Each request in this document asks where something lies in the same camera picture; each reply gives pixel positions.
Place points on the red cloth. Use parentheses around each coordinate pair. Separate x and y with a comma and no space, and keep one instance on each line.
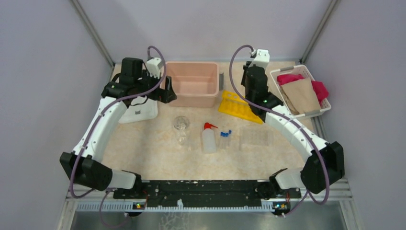
(318,87)

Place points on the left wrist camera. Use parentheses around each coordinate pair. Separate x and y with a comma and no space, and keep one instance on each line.
(154,66)

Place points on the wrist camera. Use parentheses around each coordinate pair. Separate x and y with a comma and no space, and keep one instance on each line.
(260,57)
(154,66)

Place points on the white bin lid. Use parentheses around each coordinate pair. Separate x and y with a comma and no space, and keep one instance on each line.
(140,109)

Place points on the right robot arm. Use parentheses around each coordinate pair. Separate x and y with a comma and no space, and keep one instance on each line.
(324,161)

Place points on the pink plastic bin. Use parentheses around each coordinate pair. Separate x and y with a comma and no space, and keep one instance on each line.
(196,84)

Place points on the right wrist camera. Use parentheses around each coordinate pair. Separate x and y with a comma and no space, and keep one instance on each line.
(260,57)

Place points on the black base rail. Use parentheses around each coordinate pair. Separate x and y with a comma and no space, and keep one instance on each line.
(206,193)

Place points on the blue capped tube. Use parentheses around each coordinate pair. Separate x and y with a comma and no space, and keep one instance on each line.
(221,140)
(229,138)
(225,140)

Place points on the yellow test tube rack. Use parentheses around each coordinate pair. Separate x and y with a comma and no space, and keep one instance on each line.
(231,104)

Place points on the white wash bottle red cap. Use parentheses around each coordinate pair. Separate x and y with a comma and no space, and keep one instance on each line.
(208,138)

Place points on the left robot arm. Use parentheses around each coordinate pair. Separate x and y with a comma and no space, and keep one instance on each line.
(83,165)

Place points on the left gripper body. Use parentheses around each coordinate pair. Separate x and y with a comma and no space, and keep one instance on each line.
(147,83)

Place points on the white perforated basket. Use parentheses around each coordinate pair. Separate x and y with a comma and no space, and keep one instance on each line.
(298,69)

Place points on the beige cloth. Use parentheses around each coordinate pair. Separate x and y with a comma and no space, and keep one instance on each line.
(301,96)

